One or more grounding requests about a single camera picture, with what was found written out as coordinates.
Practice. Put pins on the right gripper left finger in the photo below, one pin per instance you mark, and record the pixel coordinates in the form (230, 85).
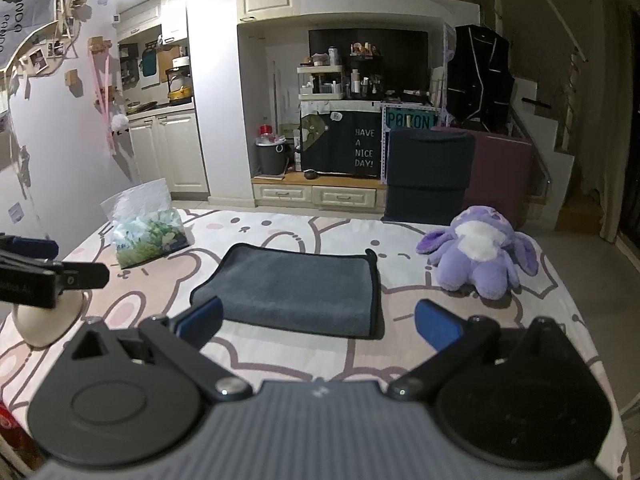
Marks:
(198, 324)

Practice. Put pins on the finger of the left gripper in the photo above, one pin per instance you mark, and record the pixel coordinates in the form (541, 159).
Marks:
(71, 275)

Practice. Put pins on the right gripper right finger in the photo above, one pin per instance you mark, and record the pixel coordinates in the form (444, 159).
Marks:
(436, 325)

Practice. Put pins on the grey purple microfibre towel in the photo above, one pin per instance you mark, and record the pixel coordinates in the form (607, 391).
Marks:
(328, 295)

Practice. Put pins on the beige round object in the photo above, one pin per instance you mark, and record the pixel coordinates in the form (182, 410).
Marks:
(42, 327)

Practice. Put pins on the cartoon bear tablecloth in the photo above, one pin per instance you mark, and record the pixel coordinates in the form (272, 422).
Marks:
(258, 354)

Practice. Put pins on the purple plush toy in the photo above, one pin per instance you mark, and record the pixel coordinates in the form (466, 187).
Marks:
(479, 249)

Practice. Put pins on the floral tissue pack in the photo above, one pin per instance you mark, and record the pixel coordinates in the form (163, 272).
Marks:
(144, 225)

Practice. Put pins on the white drawer cabinet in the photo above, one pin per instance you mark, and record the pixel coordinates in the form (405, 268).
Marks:
(337, 193)

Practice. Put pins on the dark blue chair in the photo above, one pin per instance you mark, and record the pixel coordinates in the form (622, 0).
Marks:
(427, 174)

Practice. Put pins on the white kitchen cabinet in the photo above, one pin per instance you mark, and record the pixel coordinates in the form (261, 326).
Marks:
(168, 146)

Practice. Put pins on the maroon board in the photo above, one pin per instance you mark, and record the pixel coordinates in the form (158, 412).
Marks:
(499, 174)

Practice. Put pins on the dark grey trash bin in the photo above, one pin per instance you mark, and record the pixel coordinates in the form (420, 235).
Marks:
(274, 156)

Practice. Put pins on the black have a nice day cloth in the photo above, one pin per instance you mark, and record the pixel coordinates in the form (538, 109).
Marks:
(342, 142)

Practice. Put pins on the teal poison sign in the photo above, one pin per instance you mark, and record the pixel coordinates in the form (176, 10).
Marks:
(410, 119)

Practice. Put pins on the black garment bag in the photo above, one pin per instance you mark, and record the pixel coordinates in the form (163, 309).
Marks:
(479, 82)

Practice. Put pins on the cream shelf organizer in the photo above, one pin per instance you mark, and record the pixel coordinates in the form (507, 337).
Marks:
(320, 83)

